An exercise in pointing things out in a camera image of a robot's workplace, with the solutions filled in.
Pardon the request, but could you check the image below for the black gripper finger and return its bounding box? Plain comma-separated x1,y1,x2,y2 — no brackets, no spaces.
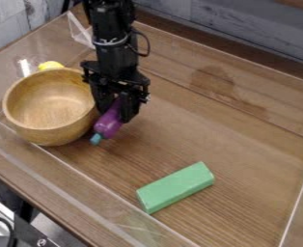
120,91,140,124
92,83,115,114

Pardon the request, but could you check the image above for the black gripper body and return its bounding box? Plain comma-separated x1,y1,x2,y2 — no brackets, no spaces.
80,61,151,103

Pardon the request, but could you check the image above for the purple toy eggplant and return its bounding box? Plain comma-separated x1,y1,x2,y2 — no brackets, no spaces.
91,99,123,145

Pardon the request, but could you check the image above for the brown wooden bowl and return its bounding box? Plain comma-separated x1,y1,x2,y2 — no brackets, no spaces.
3,68,99,146

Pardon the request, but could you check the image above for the yellow toy lemon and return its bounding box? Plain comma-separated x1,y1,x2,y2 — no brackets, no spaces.
39,61,64,71

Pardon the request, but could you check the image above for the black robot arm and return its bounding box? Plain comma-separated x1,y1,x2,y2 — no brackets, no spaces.
80,0,151,124

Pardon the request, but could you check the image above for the green rectangular block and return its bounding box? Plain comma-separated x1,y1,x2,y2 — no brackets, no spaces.
136,161,215,214

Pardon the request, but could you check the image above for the clear acrylic corner bracket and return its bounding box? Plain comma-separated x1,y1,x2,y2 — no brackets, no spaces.
67,11,95,49

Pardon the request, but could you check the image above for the clear acrylic tray wall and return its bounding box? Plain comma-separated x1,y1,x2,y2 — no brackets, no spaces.
0,15,303,247

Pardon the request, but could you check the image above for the black cable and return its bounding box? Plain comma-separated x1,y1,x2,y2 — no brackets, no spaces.
0,215,18,247

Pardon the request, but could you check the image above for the black metal bracket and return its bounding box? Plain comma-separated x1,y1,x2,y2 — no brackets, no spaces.
15,215,60,247

